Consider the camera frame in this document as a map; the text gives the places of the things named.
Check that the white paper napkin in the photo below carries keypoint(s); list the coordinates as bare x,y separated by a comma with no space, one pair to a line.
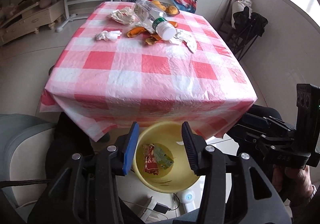
183,36

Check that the right round yellow mango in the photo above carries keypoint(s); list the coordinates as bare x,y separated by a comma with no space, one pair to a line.
172,10

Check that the dark wicker fruit basket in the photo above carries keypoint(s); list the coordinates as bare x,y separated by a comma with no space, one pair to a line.
166,5

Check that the person's right hand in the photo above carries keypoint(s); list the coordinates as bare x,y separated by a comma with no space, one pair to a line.
296,183

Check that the wooden chair with white bag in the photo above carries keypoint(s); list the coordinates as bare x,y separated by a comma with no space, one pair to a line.
235,6

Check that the left yellow mango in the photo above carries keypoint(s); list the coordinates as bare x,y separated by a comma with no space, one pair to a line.
163,8

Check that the green snack wrapper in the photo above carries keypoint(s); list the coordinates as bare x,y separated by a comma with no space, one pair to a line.
163,160

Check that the yellow plastic trash bin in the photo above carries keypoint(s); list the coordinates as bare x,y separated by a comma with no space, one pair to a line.
179,176

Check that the long orange peel with stem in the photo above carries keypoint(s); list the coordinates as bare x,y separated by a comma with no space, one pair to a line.
153,39

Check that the red white checkered tablecloth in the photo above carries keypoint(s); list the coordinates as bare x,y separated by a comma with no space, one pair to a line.
104,85

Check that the small white tissue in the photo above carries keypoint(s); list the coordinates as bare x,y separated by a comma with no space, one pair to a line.
108,36

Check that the black folding chair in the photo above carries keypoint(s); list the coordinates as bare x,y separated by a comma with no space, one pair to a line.
247,28

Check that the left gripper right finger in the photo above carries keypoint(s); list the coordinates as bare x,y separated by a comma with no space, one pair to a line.
235,189

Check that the clear plastic bottle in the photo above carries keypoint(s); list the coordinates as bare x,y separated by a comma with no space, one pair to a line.
147,12

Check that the red snack wrapper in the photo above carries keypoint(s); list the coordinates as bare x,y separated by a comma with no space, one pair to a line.
150,163

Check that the curled orange peel piece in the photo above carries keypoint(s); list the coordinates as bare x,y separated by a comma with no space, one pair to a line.
173,23

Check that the white power strip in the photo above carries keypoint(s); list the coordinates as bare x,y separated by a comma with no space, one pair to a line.
147,208

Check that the rear yellow mango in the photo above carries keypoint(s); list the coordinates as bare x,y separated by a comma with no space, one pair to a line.
156,2

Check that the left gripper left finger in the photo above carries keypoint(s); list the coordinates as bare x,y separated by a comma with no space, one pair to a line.
85,189

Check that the cream tv stand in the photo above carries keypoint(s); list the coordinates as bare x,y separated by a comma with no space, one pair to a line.
30,20

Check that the light blue sofa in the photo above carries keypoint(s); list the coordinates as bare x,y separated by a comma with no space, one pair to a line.
25,141

